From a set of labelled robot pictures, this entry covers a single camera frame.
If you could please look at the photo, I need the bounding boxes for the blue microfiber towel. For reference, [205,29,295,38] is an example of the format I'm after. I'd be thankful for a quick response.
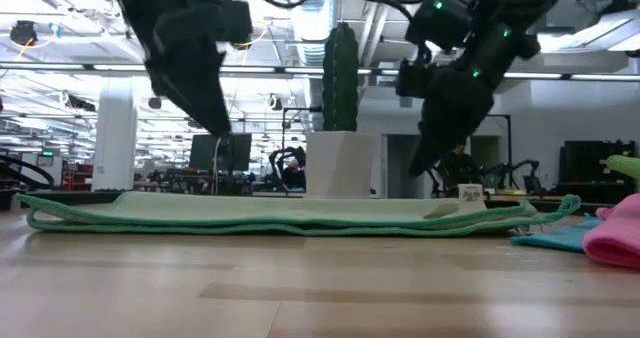
[510,212,606,253]

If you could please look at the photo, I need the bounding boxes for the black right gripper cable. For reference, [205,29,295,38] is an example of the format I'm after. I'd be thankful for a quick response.
[342,0,426,64]

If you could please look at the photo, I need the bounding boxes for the green cactus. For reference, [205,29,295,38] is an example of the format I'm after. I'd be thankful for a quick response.
[322,21,360,133]

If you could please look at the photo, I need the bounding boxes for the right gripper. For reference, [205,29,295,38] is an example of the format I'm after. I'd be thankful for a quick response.
[407,65,496,177]

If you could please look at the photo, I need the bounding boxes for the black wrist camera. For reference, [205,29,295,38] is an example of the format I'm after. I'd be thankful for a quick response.
[218,0,254,45]
[397,58,429,99]

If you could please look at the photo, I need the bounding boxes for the mint green microfiber towel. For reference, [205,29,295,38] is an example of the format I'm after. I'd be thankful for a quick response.
[14,182,584,238]

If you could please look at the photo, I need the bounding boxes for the person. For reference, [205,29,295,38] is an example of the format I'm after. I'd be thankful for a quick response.
[437,145,482,199]
[269,146,307,192]

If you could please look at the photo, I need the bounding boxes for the black background monitor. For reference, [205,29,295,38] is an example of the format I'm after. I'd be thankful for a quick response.
[188,132,253,173]

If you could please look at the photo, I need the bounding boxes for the white hexagonal plant pot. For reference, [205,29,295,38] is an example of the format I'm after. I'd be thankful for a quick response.
[304,130,380,200]

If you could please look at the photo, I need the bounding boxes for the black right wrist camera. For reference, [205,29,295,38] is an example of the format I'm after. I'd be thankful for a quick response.
[397,58,429,99]

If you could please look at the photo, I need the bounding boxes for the black curved hose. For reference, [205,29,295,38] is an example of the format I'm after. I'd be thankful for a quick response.
[0,152,55,190]

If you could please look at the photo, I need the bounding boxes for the pink microfiber towel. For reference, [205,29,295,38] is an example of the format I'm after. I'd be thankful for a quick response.
[582,193,640,269]

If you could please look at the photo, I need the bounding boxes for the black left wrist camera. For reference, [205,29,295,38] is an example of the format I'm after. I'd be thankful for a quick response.
[218,0,254,45]

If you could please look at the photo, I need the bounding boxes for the black ceiling camera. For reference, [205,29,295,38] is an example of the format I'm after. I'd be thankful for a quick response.
[8,20,39,47]

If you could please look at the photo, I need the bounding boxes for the black shelf cabinet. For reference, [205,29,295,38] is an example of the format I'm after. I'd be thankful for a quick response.
[558,139,637,204]

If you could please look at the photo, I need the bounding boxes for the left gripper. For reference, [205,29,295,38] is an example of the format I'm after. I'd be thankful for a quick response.
[144,2,233,138]

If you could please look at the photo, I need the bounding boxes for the bright green microfiber towel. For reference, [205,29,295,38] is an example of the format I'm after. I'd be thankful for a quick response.
[606,154,640,181]

